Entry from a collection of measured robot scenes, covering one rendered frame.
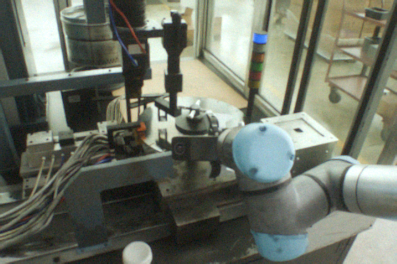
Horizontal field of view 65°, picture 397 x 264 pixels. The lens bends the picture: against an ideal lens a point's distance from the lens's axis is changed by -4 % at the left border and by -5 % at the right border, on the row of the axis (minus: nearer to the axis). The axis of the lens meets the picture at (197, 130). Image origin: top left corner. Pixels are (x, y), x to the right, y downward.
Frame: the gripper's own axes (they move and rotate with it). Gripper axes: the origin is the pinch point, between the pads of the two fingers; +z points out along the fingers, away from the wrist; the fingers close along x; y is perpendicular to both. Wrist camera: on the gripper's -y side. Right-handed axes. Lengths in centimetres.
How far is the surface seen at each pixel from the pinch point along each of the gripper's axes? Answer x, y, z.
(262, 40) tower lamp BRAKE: 31.2, 23.5, 22.2
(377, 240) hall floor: -63, 112, 87
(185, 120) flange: 6.6, -2.4, 17.4
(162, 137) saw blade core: 2.0, -9.3, 12.7
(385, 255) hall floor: -68, 111, 78
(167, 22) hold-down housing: 27.9, -7.8, -3.1
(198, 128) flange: 4.1, 0.8, 14.0
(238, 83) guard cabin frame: 26, 32, 80
